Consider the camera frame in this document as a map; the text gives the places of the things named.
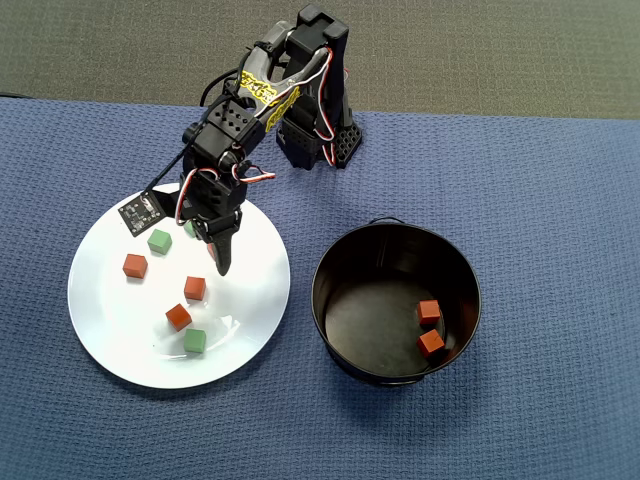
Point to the small black camera circuit board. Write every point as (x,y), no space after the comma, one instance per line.
(141,212)

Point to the blue woven tablecloth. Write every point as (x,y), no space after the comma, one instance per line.
(500,200)

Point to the black metal bucket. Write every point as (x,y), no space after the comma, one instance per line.
(370,320)

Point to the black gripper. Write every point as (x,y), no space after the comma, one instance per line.
(220,231)

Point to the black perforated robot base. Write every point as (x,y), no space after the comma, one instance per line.
(347,142)

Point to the white round plate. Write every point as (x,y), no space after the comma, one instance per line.
(125,340)

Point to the green cube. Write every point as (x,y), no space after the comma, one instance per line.
(194,340)
(188,228)
(159,241)

